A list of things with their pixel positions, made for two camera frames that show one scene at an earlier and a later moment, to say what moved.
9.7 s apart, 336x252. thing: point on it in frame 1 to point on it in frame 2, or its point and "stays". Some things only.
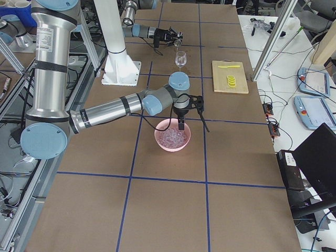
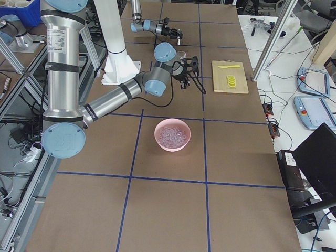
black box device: (291, 172) stays
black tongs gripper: (196, 102) to (191, 64)
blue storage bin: (23, 13) stays
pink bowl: (171, 139) stays
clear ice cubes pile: (172, 137) stays
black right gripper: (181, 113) to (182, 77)
